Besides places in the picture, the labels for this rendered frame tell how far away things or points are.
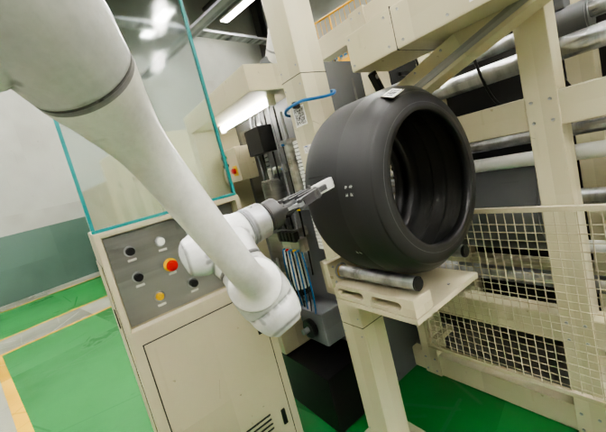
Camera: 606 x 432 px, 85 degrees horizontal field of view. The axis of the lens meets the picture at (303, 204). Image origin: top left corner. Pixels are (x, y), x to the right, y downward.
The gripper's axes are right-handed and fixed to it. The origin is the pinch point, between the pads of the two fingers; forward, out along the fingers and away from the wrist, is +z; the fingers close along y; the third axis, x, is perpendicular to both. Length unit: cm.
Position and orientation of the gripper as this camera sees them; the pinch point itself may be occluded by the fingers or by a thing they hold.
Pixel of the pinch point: (323, 187)
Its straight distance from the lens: 91.4
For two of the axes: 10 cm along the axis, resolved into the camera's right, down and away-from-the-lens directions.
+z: 7.3, -4.1, 5.4
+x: 3.6, 9.1, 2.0
